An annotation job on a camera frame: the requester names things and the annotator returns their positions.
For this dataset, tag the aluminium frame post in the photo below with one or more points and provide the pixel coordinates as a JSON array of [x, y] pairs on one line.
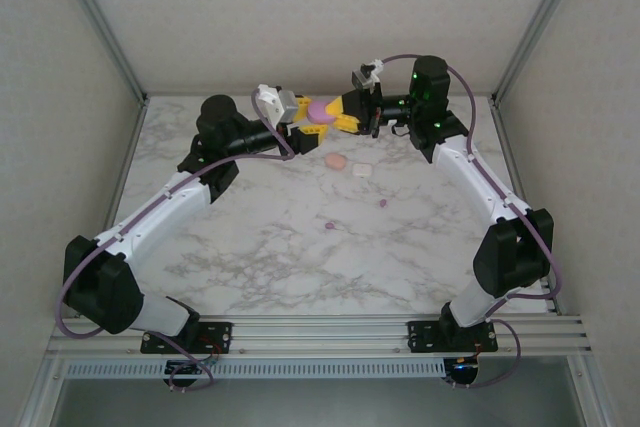
[[104, 22], [537, 22]]

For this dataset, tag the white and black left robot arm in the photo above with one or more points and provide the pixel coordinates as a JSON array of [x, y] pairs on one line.
[[155, 207]]

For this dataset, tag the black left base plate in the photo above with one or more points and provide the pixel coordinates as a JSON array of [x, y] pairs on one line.
[[220, 334]]

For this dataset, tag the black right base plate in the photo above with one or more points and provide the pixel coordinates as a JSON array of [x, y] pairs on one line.
[[422, 337]]

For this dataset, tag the purple clay lump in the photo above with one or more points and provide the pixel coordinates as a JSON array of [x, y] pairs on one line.
[[320, 112]]

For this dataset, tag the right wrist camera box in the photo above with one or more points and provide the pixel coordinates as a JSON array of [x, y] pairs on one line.
[[362, 78]]

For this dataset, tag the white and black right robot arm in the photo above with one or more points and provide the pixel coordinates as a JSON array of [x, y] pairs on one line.
[[470, 177]]

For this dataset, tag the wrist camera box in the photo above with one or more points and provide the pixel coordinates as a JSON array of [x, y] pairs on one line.
[[362, 78], [280, 104]]

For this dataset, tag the pink clay disc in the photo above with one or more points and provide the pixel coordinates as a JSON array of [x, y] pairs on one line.
[[335, 162]]

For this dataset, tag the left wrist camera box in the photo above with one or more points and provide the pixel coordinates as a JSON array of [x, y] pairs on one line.
[[280, 104]]

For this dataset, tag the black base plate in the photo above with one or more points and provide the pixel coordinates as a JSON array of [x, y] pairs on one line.
[[422, 337], [220, 334]]

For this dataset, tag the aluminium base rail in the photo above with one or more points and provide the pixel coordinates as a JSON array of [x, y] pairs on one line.
[[320, 334]]

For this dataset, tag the white clay piece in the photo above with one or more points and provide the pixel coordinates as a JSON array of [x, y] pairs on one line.
[[361, 169]]

